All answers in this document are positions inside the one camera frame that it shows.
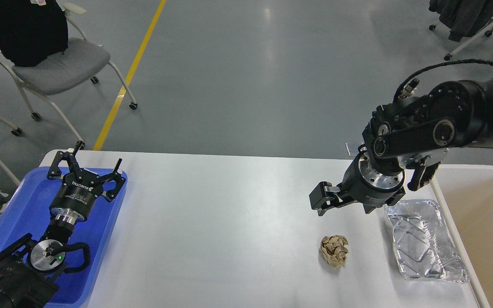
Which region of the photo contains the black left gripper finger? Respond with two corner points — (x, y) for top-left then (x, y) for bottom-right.
(47, 140), (85, 180)
(101, 158), (126, 202)

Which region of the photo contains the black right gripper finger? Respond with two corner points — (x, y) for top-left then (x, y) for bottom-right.
(309, 181), (344, 216)

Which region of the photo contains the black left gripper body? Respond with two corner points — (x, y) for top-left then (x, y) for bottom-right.
(49, 168), (116, 222)

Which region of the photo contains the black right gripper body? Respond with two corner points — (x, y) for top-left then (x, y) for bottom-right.
(336, 152), (406, 214)

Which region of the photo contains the aluminium foil tray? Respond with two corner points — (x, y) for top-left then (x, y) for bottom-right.
(384, 199), (470, 284)

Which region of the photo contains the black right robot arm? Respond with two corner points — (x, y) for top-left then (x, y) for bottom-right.
(309, 79), (493, 216)

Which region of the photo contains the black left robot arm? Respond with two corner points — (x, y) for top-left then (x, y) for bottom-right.
(0, 142), (127, 308)

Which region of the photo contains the left floor plate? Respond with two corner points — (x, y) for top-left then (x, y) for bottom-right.
(345, 142), (363, 157)

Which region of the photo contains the blue plastic tray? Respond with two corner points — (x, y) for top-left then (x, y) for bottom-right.
(0, 166), (127, 308)

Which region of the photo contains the crumpled brown paper ball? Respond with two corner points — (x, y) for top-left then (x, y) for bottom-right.
(319, 235), (349, 269)

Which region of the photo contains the grey office chair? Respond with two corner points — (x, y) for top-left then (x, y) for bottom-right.
(0, 3), (138, 139)

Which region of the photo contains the beige plastic bin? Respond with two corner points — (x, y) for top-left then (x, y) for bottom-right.
(436, 165), (493, 308)

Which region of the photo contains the black jacket on chair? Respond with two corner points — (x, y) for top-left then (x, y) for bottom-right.
(0, 0), (68, 68)

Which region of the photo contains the white chair with grey coat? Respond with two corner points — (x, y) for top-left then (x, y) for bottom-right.
(428, 0), (493, 61)

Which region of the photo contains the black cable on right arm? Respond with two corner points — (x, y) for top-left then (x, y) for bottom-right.
(393, 59), (493, 103)

